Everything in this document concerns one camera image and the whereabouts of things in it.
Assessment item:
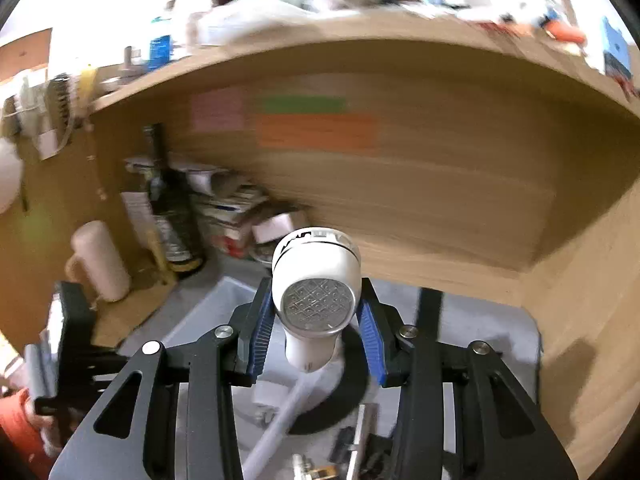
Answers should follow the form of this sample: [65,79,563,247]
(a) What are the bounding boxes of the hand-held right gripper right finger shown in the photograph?
[357,277,581,480]

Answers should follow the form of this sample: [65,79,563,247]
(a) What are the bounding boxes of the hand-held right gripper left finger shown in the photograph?
[50,277,276,480]

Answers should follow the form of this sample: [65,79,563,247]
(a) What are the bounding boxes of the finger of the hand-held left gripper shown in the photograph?
[92,344,135,387]

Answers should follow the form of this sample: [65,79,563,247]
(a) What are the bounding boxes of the small white block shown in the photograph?
[252,382,286,406]

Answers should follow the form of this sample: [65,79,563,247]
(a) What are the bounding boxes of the clear plastic box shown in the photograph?
[162,275,263,348]

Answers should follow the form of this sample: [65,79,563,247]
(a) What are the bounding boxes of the silver metal bar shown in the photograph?
[350,402,373,480]

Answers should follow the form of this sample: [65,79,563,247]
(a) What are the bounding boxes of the white lint remover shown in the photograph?
[271,227,362,372]

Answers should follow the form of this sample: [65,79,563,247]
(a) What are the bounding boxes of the glass and metal cylinder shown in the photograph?
[290,452,341,480]

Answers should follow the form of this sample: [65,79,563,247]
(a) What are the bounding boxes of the person's left hand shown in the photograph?
[0,387,61,466]

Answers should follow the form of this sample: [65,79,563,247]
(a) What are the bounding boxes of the cream cylindrical container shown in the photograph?
[70,220,132,303]

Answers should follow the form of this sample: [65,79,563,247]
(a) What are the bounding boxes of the grey mat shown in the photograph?
[120,260,543,480]

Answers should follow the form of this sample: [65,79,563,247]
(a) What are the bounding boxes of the white card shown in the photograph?
[251,210,308,243]

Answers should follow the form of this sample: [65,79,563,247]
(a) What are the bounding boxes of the stack of booklets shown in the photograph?
[190,165,271,261]

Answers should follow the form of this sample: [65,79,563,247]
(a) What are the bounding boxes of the dark wine bottle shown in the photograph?
[142,122,206,276]

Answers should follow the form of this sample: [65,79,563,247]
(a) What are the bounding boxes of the orange sticky note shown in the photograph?
[255,114,378,150]

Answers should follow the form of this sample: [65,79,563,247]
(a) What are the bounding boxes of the hair brush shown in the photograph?
[50,74,76,126]

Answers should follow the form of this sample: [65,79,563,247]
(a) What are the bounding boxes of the pink sticky note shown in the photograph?
[190,87,246,133]

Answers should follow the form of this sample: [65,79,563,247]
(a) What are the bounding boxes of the green sticky note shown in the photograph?
[260,96,348,115]

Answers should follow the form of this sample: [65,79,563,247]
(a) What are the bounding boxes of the cardboard sheet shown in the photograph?
[0,27,53,83]

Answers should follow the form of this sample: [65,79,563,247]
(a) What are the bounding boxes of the blue label bottle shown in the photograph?
[149,0,176,68]

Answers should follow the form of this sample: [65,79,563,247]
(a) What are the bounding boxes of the wooden desk hutch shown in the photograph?
[0,7,640,480]

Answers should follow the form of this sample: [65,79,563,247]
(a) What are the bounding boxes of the white plastic bag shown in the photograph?
[187,0,321,48]

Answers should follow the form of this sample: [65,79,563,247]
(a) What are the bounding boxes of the orange object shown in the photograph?
[545,20,587,46]

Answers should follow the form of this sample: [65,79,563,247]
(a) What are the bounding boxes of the blue box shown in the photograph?
[600,16,633,81]

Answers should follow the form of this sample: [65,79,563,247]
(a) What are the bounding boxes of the white hair dryer cord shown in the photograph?
[242,360,348,480]

